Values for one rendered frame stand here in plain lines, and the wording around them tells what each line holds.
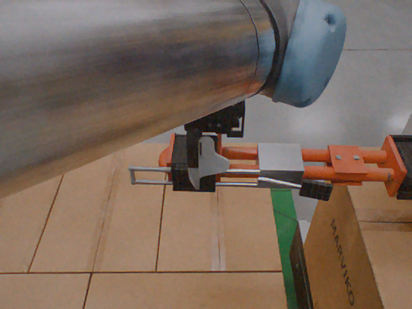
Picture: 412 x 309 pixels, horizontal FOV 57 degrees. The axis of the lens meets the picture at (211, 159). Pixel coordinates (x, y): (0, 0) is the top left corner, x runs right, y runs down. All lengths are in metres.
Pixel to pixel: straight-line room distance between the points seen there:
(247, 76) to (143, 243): 1.13
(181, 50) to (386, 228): 0.64
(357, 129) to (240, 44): 2.51
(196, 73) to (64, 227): 1.28
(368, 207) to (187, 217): 0.75
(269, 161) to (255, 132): 1.92
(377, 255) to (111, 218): 0.94
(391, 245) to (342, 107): 2.17
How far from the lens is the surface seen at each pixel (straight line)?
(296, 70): 0.26
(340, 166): 0.62
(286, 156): 0.61
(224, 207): 1.39
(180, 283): 1.23
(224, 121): 0.52
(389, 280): 0.70
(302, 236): 1.27
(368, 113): 2.86
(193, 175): 0.55
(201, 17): 0.19
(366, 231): 0.74
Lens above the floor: 1.64
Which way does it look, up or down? 45 degrees down
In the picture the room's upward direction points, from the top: straight up
